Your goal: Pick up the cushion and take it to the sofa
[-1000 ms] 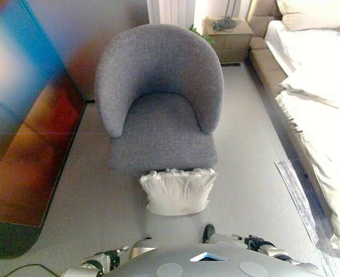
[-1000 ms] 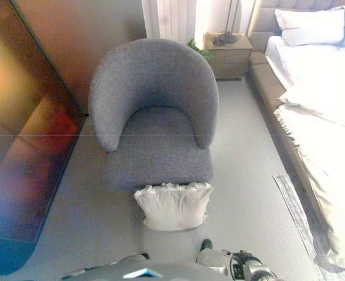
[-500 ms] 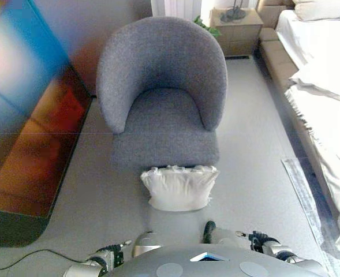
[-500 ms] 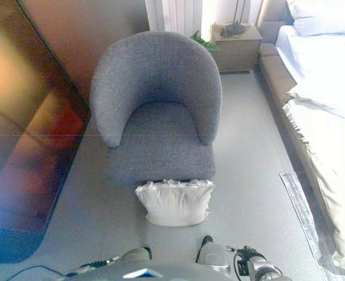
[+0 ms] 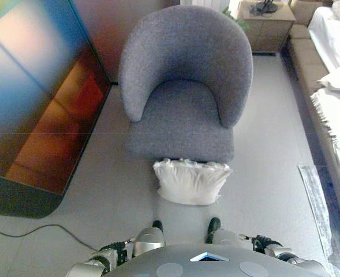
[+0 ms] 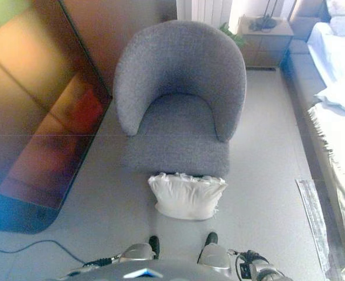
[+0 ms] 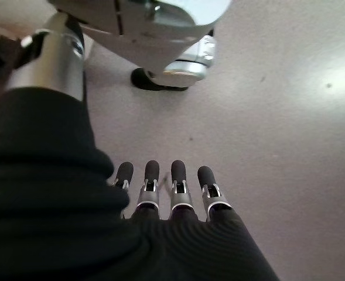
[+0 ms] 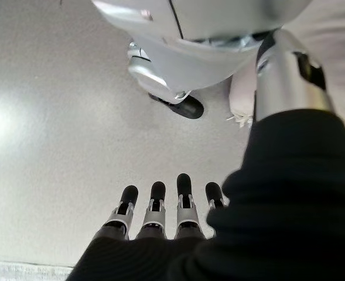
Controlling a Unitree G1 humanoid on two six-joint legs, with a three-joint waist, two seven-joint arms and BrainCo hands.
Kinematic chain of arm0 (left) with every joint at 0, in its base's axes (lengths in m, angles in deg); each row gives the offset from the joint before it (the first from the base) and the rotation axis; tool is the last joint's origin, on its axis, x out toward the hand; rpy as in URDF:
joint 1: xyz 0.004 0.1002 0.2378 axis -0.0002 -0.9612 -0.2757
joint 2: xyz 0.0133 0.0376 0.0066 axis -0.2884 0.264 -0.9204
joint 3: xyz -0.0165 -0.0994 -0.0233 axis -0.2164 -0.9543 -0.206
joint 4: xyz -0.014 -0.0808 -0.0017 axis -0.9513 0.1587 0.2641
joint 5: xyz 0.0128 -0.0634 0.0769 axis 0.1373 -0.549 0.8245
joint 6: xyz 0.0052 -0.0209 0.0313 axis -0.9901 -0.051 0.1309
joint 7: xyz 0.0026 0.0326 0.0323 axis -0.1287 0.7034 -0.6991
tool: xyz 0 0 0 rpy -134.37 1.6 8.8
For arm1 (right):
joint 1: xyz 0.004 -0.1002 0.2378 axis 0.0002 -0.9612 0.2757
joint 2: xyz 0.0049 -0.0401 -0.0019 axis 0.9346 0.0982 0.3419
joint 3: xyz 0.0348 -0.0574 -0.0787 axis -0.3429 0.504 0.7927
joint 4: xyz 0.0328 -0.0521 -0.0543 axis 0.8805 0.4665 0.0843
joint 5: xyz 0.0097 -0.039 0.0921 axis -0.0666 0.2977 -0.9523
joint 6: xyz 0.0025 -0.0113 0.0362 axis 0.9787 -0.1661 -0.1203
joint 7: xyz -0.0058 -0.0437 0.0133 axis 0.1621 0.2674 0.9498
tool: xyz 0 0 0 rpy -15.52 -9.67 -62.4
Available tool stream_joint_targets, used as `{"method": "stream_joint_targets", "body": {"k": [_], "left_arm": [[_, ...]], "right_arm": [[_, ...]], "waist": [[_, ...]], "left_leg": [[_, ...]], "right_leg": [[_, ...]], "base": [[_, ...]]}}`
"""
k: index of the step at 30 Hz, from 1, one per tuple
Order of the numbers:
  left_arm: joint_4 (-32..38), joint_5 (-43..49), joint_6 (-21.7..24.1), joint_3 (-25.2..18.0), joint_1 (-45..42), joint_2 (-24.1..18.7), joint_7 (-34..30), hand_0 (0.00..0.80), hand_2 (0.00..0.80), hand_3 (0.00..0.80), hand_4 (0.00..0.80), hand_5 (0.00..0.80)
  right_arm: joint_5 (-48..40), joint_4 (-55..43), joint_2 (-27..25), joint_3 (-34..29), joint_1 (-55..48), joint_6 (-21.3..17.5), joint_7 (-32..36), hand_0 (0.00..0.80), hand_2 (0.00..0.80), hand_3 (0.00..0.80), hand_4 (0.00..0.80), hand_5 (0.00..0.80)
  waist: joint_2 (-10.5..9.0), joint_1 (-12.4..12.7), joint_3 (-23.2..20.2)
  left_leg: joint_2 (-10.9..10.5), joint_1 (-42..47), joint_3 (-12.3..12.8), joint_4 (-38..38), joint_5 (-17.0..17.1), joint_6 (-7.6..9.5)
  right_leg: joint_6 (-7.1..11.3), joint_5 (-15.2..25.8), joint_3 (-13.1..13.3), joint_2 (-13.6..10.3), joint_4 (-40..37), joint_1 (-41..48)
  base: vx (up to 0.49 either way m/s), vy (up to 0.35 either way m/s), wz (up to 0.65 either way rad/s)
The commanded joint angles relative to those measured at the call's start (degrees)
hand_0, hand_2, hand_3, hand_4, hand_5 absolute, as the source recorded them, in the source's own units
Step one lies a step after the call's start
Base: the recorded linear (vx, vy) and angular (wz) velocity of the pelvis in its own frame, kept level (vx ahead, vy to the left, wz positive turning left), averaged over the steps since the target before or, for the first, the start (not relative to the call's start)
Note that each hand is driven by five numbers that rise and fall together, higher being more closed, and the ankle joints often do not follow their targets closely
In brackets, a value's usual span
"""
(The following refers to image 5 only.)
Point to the white sheet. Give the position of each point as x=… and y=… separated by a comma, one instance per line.
x=331, y=31

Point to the light wooden cabinet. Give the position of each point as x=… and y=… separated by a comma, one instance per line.
x=266, y=31

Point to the black object on cabinet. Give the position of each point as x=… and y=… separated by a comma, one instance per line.
x=262, y=8

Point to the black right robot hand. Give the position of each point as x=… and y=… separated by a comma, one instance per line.
x=260, y=243

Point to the cream fringed throw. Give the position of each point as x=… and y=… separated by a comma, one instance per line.
x=338, y=115

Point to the large colourful display screen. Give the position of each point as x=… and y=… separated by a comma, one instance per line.
x=37, y=86

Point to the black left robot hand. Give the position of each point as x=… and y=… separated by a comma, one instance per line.
x=115, y=255

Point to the beige sofa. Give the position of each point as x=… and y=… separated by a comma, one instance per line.
x=305, y=69

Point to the silver left robot leg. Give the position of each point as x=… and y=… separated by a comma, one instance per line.
x=149, y=239

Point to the grey robot torso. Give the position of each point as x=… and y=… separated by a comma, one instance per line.
x=210, y=264

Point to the grey fabric armchair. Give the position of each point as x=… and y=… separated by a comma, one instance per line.
x=184, y=72

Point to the white fringed cushion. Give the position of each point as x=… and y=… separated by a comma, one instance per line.
x=191, y=184

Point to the green plant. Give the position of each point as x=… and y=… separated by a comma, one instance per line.
x=239, y=21

